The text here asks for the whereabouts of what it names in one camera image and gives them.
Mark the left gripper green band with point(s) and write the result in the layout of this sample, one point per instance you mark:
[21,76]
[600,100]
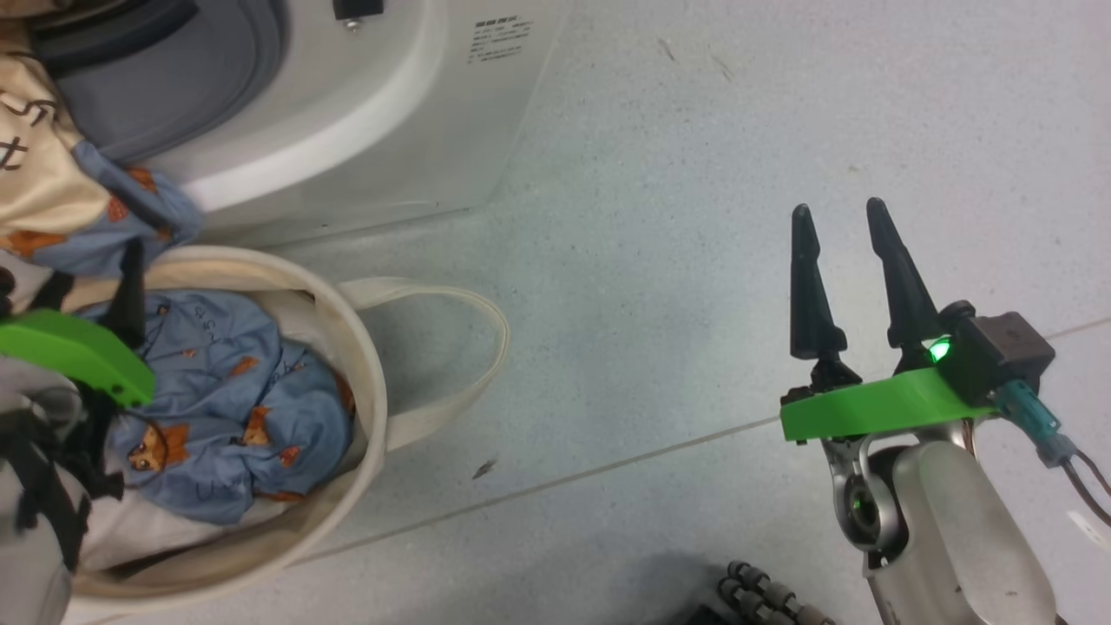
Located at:
[78,347]

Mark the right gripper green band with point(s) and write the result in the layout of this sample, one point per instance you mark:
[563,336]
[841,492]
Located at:
[877,408]

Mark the cream cartoon dog print garment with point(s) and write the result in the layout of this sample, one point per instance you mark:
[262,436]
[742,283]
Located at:
[52,182]

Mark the blue bear print garment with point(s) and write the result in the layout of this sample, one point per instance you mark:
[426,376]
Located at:
[234,408]

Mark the white cloth basket filler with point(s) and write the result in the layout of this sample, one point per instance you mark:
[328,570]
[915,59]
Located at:
[130,534]

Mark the cream canvas laundry basket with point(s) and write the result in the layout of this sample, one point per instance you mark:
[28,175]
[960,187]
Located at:
[364,391]

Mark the white front-load washing machine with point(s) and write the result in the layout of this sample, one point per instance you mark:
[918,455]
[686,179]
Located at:
[364,121]

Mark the small dark floor scrap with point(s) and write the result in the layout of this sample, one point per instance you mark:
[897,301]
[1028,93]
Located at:
[483,469]

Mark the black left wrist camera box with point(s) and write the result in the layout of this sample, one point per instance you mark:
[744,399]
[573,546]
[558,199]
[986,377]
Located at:
[4,293]

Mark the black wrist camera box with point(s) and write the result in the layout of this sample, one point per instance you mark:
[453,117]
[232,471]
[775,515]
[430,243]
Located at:
[4,293]
[998,351]

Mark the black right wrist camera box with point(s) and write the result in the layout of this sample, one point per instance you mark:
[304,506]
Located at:
[998,351]

